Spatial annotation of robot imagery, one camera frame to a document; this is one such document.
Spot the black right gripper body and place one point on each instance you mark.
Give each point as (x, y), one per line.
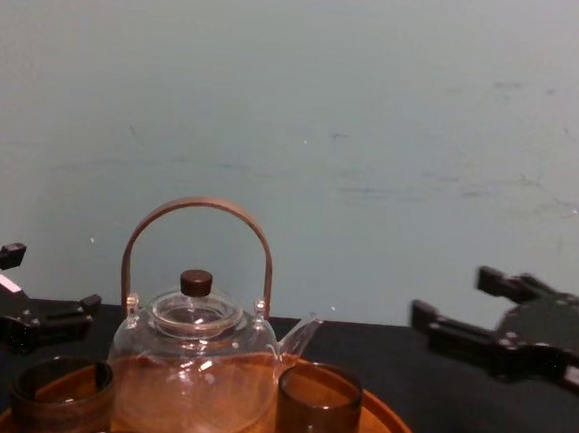
(551, 327)

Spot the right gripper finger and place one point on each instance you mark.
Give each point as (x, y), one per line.
(510, 284)
(470, 336)

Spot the glass lid with brown knob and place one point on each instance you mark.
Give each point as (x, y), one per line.
(194, 312)

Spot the black table cloth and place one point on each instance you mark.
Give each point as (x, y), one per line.
(478, 427)

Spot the brown glass tumbler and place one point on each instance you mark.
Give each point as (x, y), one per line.
(61, 404)
(318, 419)

